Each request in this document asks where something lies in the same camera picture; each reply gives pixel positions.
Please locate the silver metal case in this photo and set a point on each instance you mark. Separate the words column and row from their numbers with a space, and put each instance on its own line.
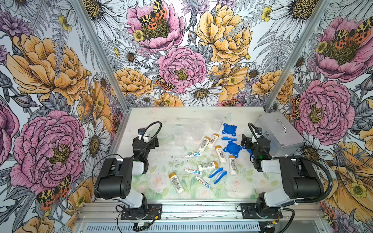
column 284, row 138

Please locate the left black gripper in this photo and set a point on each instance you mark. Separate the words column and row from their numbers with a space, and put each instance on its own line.
column 145, row 139

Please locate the blue lid upper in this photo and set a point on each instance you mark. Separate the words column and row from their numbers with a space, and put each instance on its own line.
column 229, row 129

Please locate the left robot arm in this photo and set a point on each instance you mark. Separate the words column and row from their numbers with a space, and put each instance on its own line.
column 115, row 178

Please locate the toothpaste tube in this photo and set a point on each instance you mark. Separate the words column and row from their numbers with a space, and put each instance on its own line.
column 196, row 154
column 195, row 172
column 203, row 182

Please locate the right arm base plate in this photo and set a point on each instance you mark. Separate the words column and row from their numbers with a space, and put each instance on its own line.
column 252, row 211

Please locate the blue lid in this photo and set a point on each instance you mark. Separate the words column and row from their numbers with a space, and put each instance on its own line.
column 229, row 129
column 233, row 149

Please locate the white bottle yellow cap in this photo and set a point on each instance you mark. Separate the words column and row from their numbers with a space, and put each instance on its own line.
column 208, row 166
column 232, row 165
column 213, row 140
column 220, row 153
column 204, row 144

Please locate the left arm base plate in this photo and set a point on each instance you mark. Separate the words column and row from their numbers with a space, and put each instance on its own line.
column 151, row 212

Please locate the blue lid lower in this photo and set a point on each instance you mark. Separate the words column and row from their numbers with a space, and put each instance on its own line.
column 233, row 149

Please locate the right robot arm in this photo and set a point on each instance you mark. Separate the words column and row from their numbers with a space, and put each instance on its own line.
column 299, row 181

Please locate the white bottle near front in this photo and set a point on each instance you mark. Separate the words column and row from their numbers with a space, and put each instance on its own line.
column 176, row 183

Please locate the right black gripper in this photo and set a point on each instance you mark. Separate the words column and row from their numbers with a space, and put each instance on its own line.
column 255, row 144

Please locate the clear plastic cup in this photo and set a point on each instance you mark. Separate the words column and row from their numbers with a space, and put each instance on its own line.
column 215, row 124
column 180, row 135
column 197, row 130

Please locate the blue toothbrush case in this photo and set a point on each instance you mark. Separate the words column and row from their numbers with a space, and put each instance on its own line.
column 220, row 176
column 217, row 171
column 229, row 138

